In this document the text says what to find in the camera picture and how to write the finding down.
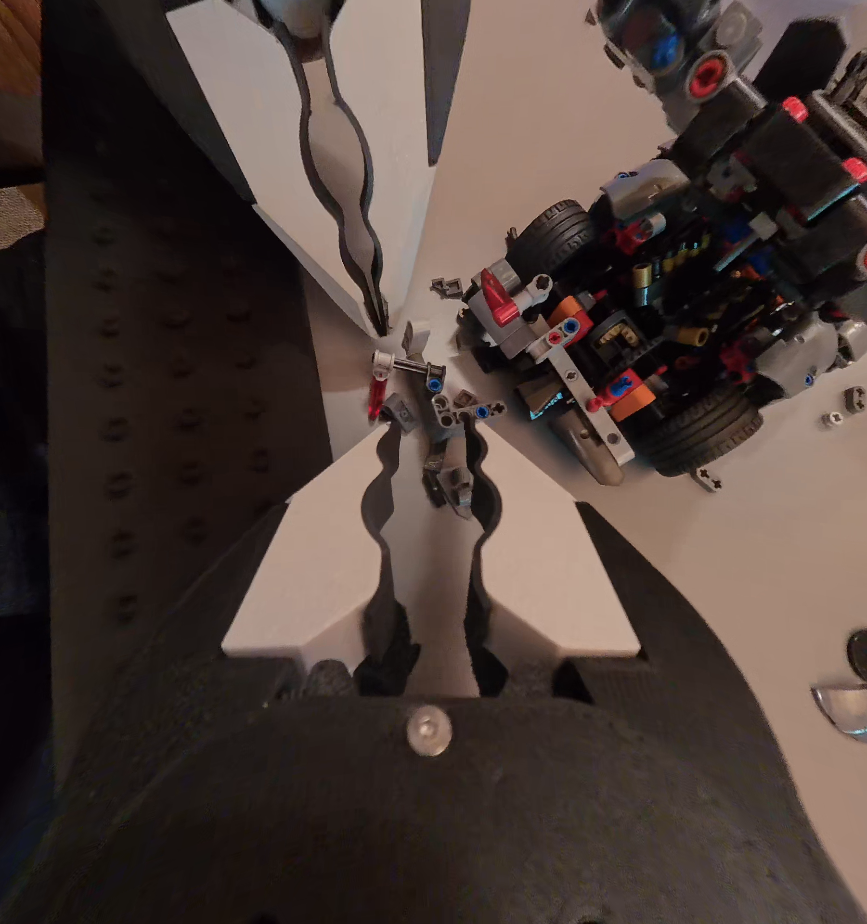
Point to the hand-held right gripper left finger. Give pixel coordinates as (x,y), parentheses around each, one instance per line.
(310,570)

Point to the dark grey lego clip plate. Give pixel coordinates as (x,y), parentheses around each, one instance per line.
(448,287)

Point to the wooden pillar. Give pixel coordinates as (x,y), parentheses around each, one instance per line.
(3,72)

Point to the dark lego tile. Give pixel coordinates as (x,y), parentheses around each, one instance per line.
(435,480)

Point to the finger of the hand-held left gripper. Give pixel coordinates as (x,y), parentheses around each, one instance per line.
(238,94)
(397,86)

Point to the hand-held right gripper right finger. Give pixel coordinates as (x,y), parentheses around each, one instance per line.
(549,577)

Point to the grey lego lever assembly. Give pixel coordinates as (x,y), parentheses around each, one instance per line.
(440,415)

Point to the black grey lego car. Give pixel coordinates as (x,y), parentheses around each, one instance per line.
(693,310)

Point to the dark grey lego slope brick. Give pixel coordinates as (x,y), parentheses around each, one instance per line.
(461,494)

